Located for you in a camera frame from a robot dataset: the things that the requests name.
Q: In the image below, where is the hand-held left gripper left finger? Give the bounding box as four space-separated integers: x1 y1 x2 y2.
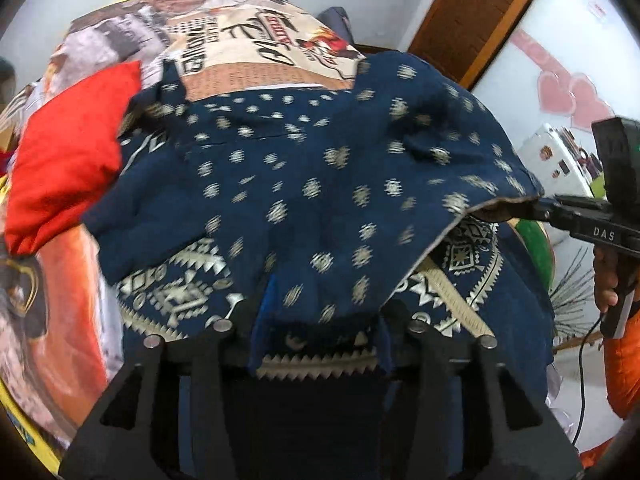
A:
59 277 278 480

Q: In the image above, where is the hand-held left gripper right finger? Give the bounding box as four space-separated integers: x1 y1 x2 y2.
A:
377 309 585 480

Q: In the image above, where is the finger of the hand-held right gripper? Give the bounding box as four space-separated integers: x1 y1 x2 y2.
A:
529 198 568 227

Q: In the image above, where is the navy patterned hoodie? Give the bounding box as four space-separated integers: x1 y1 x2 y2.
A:
80 50 557 480

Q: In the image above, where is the person's right hand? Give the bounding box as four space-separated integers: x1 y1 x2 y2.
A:
592 246 632 314

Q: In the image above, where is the green round cushion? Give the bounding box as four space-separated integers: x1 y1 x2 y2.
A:
514 217 556 292

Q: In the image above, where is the white stickered case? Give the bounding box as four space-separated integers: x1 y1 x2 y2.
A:
516 122 608 197

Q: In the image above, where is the brown wooden door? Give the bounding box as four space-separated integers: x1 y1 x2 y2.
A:
405 0 557 88

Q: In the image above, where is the red cloth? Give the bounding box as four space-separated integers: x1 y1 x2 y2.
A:
4 60 143 256

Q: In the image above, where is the printed blanket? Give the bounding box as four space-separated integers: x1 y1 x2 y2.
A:
0 0 368 456

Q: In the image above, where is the yellow plush toy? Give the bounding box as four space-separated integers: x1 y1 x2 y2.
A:
0 380 66 480

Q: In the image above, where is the black cable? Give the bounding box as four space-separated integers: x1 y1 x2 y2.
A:
572 312 612 448

